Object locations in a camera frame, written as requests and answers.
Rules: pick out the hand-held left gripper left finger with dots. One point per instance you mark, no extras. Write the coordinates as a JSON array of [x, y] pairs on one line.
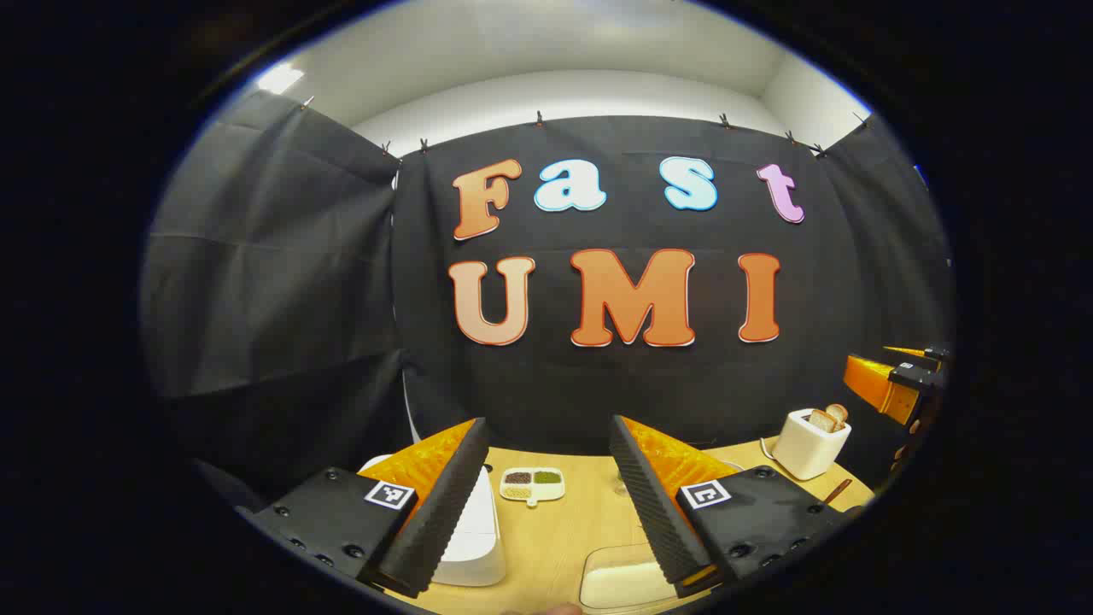
[[444, 504]]

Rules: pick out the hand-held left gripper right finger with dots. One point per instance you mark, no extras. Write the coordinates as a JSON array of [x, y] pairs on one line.
[[653, 504]]

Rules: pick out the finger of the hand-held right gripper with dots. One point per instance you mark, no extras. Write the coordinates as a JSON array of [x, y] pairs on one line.
[[879, 389], [935, 353]]

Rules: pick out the white rice cooker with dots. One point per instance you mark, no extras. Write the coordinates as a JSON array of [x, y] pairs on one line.
[[474, 547]]

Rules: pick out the clear plastic rice box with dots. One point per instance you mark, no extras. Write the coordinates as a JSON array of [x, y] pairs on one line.
[[615, 553]]

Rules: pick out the white rice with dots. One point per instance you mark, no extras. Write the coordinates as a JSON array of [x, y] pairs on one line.
[[619, 585]]

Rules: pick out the brown wooden spoon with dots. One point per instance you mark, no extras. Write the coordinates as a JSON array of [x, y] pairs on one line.
[[837, 492]]

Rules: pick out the toast bread slice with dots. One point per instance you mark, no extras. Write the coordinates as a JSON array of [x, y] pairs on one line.
[[821, 420], [838, 413]]

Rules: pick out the white divided dish of grains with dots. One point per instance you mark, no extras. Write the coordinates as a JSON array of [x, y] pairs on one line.
[[531, 487]]

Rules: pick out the white toaster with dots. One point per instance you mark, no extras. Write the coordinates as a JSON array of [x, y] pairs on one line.
[[807, 453]]

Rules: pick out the black backdrop cloth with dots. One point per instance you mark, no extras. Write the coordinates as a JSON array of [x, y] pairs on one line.
[[598, 384]]

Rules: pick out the ceiling light panel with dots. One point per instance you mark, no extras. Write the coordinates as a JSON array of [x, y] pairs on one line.
[[280, 79]]

